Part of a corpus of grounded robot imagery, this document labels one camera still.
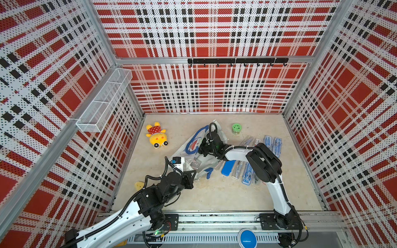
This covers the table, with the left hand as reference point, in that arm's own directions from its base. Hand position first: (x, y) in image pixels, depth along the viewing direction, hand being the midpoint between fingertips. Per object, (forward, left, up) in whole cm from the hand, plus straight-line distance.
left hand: (198, 172), depth 74 cm
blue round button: (-26, -22, -14) cm, 37 cm away
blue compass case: (+29, -46, -16) cm, 56 cm away
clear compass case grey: (+29, -32, -16) cm, 46 cm away
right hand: (+21, +5, -8) cm, 23 cm away
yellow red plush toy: (+27, +28, -9) cm, 40 cm away
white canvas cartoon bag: (+15, +6, -3) cm, 16 cm away
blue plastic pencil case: (+10, -17, -17) cm, 25 cm away
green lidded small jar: (+37, -25, -13) cm, 47 cm away
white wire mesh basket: (+33, +63, +6) cm, 71 cm away
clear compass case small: (+8, -23, -15) cm, 28 cm away
